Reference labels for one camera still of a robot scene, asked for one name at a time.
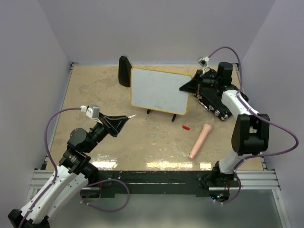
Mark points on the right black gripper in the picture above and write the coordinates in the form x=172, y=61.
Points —
x=193, y=85

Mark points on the yellow framed whiteboard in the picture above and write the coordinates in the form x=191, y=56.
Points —
x=159, y=90

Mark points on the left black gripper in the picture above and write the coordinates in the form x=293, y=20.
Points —
x=113, y=124

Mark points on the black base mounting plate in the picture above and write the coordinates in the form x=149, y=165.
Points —
x=197, y=183

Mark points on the black flat electronic box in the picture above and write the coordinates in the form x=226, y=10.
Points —
x=211, y=98

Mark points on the pink plastic handle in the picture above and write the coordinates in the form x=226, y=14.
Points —
x=207, y=127

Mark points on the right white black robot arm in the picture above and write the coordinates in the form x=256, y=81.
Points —
x=250, y=136

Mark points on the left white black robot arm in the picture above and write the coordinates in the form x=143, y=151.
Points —
x=73, y=172

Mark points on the black wedge stand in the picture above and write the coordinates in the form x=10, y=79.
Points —
x=124, y=71

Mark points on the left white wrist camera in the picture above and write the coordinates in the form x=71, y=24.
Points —
x=92, y=111

